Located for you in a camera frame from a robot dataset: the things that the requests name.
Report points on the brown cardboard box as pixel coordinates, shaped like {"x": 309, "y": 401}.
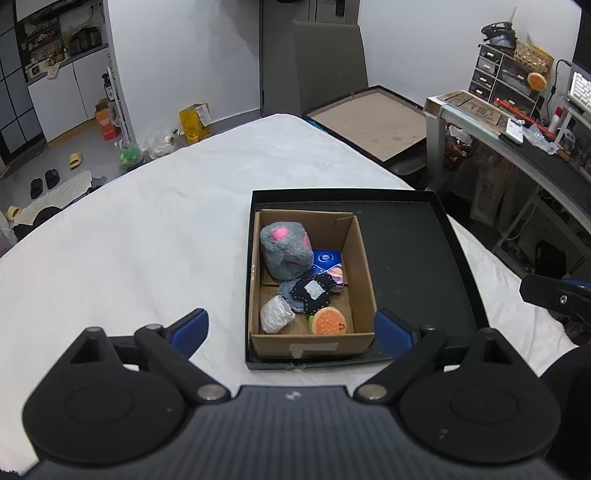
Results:
{"x": 361, "y": 277}

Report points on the white keyboard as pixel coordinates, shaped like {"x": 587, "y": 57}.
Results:
{"x": 581, "y": 92}

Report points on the black glass-panel door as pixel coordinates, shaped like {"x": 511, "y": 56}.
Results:
{"x": 18, "y": 106}

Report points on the beige slipper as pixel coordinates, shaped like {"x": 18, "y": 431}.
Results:
{"x": 13, "y": 213}

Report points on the white narrow rack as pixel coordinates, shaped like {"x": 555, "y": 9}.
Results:
{"x": 117, "y": 92}

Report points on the white cabinet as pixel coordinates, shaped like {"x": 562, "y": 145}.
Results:
{"x": 69, "y": 97}

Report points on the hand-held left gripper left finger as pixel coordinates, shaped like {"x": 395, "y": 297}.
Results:
{"x": 191, "y": 330}

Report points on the brown board with dark frame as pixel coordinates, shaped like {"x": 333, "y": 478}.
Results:
{"x": 369, "y": 120}

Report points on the green plastic bag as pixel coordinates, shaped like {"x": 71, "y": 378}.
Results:
{"x": 129, "y": 156}

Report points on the beige tote bag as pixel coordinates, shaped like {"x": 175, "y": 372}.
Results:
{"x": 491, "y": 191}

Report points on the grey chair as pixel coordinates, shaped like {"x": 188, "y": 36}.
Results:
{"x": 328, "y": 60}

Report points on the orange burger plush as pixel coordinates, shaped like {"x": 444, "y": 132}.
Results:
{"x": 328, "y": 322}

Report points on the orange cardboard box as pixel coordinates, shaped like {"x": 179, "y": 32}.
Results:
{"x": 107, "y": 125}

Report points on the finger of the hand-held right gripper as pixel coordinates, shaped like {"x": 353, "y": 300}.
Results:
{"x": 549, "y": 295}

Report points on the white floor mat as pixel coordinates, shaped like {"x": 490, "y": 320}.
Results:
{"x": 64, "y": 191}

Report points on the grey drawer organizer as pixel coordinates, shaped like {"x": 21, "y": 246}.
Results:
{"x": 501, "y": 76}

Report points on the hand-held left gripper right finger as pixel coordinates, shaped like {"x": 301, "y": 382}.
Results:
{"x": 392, "y": 332}

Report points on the grey plush mouse toy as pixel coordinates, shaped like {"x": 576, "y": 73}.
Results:
{"x": 284, "y": 251}

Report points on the black felt patch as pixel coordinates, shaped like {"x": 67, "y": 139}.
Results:
{"x": 318, "y": 295}

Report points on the white bottle with red cap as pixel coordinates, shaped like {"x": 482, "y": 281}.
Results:
{"x": 556, "y": 120}

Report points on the yellow slipper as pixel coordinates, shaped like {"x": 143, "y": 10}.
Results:
{"x": 75, "y": 160}

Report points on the blue tissue packet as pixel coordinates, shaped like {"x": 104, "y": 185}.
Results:
{"x": 328, "y": 264}

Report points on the grey metal desk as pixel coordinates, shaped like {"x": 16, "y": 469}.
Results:
{"x": 540, "y": 159}

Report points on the woven basket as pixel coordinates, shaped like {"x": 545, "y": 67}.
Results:
{"x": 533, "y": 56}

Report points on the black slipper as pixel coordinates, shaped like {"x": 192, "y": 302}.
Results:
{"x": 37, "y": 188}
{"x": 52, "y": 179}

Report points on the yellow cardboard box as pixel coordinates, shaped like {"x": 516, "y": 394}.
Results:
{"x": 194, "y": 123}

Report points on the white plastic-wrapped bundle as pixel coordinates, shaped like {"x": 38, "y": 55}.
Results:
{"x": 276, "y": 316}

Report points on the black tray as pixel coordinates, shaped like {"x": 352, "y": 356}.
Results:
{"x": 406, "y": 258}

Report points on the clear plastic bag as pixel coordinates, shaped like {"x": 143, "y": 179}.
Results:
{"x": 160, "y": 145}

